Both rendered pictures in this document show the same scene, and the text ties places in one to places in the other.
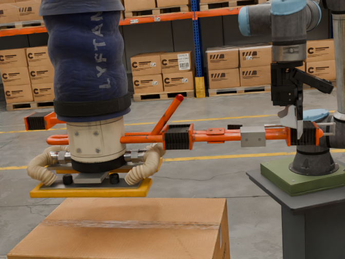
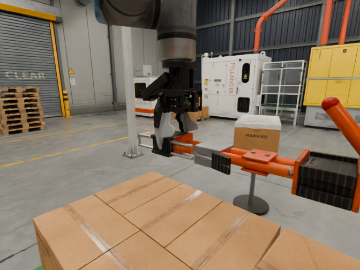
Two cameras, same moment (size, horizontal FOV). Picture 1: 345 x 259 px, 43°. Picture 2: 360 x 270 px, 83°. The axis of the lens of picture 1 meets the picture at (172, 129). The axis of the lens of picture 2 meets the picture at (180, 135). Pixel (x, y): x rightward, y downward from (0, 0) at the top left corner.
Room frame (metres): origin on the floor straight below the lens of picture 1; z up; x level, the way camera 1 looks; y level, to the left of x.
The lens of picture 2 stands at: (1.61, -0.06, 1.37)
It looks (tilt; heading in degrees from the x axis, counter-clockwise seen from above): 14 degrees down; 212
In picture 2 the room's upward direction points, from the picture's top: straight up
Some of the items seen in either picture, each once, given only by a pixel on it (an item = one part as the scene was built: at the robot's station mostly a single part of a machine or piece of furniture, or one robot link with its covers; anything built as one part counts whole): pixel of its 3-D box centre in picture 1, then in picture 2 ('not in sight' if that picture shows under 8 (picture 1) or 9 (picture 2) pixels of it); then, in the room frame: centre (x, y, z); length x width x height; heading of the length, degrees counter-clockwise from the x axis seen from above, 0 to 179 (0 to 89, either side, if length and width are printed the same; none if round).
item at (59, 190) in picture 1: (91, 183); not in sight; (1.18, 0.25, 1.13); 0.34 x 0.10 x 0.05; 81
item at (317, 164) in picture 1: (312, 156); not in sight; (1.94, -0.65, 0.86); 0.19 x 0.19 x 0.10
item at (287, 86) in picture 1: (287, 83); (179, 88); (1.18, -0.33, 1.36); 0.09 x 0.08 x 0.12; 80
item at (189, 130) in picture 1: (178, 136); (327, 176); (1.23, -0.02, 1.22); 0.10 x 0.08 x 0.06; 171
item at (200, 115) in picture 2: not in sight; (190, 107); (-5.57, -4.02, 0.45); 1.21 x 1.03 x 0.91; 82
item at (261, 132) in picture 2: not in sight; (256, 137); (-0.60, -0.47, 0.82); 0.60 x 0.40 x 0.40; 8
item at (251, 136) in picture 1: (252, 136); (214, 154); (1.20, -0.23, 1.21); 0.07 x 0.07 x 0.04; 81
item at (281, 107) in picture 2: not in sight; (278, 114); (-6.46, -0.86, 0.32); 1.25 x 0.52 x 0.63; 82
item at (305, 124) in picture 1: (301, 133); (172, 141); (1.17, -0.36, 1.22); 0.08 x 0.07 x 0.05; 81
